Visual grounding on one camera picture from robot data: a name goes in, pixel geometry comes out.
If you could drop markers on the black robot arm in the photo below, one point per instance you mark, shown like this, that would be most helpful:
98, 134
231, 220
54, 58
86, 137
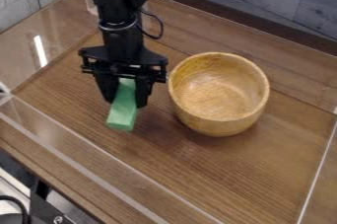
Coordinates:
122, 14

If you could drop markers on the black table leg bracket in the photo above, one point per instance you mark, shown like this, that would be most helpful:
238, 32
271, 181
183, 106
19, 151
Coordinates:
42, 211

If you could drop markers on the green rectangular stick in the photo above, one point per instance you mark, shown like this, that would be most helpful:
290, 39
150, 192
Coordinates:
123, 113

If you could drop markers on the clear acrylic front wall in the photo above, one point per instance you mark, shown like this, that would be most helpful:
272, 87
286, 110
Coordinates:
107, 187

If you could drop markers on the round wooden bowl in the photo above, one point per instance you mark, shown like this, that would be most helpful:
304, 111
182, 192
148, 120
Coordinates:
220, 91

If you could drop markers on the clear acrylic corner bracket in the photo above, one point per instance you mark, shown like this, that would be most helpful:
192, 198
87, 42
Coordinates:
91, 7

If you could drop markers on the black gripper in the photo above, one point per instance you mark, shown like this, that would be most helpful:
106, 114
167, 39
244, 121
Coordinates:
123, 57

